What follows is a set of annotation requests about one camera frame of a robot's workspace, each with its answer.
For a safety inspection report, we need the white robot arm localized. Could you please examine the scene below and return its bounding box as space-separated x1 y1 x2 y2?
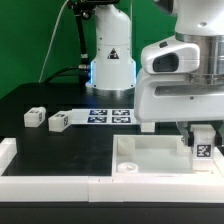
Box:
134 0 224 146

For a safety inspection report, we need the white base sheet with tags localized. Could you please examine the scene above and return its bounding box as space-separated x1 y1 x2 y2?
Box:
71 109 137 125

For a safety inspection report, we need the white U-shaped obstacle fence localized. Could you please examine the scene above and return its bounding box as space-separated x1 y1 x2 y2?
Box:
0 138 224 203

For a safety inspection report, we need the white square tabletop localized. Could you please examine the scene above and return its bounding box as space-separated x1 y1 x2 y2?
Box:
112 135 224 177

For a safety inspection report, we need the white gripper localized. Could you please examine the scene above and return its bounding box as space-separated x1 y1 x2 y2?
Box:
134 69 224 146

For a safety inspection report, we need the black cable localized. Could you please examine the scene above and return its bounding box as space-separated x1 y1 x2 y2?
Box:
43 64 91 84

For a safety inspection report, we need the white cable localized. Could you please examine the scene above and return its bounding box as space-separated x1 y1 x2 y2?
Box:
38 0 70 83

